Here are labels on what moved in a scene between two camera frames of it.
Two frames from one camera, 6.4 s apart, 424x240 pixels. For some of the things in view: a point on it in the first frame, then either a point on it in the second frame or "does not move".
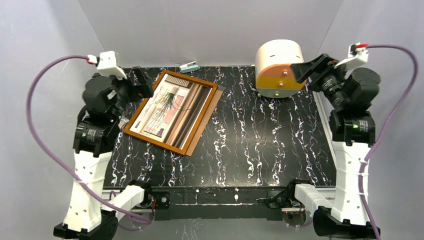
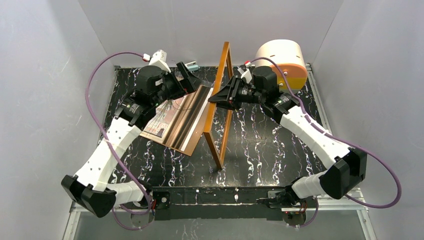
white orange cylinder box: (274, 77) does not move
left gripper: (133, 87) → (179, 81)
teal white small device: (189, 67) does not move
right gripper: (322, 71) → (234, 94)
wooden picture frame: (201, 116) → (226, 51)
